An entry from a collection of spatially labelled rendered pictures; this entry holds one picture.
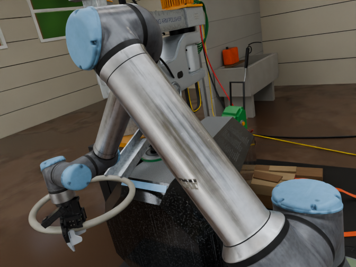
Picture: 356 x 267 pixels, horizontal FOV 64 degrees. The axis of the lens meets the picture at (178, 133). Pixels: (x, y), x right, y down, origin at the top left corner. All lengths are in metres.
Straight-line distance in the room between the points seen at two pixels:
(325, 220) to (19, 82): 7.47
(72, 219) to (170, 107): 0.77
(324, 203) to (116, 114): 0.60
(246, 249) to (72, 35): 0.53
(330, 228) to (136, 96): 0.49
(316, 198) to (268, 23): 6.14
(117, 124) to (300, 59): 5.90
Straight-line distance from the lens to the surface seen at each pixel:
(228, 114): 3.53
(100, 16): 0.61
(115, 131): 0.94
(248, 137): 2.32
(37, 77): 7.98
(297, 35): 6.56
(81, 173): 1.03
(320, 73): 6.58
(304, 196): 0.70
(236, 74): 4.64
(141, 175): 1.69
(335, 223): 0.72
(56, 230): 1.28
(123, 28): 0.61
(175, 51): 2.01
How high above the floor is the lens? 1.59
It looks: 20 degrees down
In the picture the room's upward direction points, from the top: 11 degrees counter-clockwise
